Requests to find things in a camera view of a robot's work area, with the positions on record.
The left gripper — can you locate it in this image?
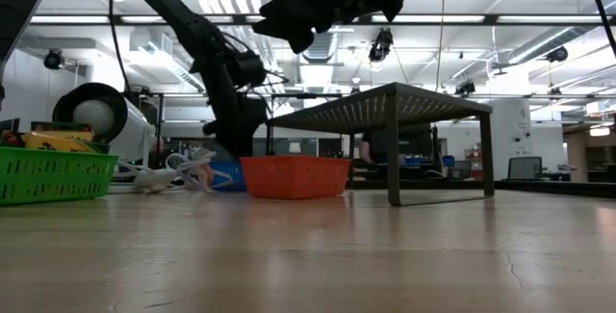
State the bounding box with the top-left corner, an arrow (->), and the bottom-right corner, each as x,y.
190,47 -> 270,160

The blue plastic basket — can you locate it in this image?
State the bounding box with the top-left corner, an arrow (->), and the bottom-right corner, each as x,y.
209,158 -> 247,193

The orange plastic basket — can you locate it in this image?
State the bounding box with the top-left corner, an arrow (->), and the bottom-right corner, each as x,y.
239,154 -> 353,201

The grey perforated metal shelf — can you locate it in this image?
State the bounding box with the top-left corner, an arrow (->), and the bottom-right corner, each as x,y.
266,81 -> 496,207

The green plastic basket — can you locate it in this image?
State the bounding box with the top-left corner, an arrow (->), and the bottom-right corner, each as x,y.
0,146 -> 120,207

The white cylindrical desk lamp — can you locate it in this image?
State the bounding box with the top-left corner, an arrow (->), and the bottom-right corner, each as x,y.
51,81 -> 158,195

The black ceiling spotlight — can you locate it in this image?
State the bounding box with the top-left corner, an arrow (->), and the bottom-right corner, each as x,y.
368,27 -> 395,64
546,45 -> 570,64
42,47 -> 64,71

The person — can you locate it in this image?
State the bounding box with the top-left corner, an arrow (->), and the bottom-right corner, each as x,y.
358,132 -> 387,169

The white column with sign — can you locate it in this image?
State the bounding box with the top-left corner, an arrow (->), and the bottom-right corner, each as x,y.
488,98 -> 534,182

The grey monitor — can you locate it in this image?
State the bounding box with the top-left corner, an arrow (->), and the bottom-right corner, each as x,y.
507,156 -> 544,182

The silver ceiling ventilation duct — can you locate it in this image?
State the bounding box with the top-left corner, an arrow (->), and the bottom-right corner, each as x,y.
288,0 -> 355,64

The white lamp cable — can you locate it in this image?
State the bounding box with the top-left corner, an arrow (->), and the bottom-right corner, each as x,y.
117,146 -> 236,195

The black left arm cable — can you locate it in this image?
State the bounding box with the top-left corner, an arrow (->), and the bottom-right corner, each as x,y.
108,0 -> 135,96

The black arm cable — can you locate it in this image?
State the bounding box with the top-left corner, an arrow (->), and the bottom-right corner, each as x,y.
579,0 -> 616,59
108,0 -> 135,96

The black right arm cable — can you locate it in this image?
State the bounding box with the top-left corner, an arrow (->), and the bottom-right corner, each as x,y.
579,0 -> 616,59

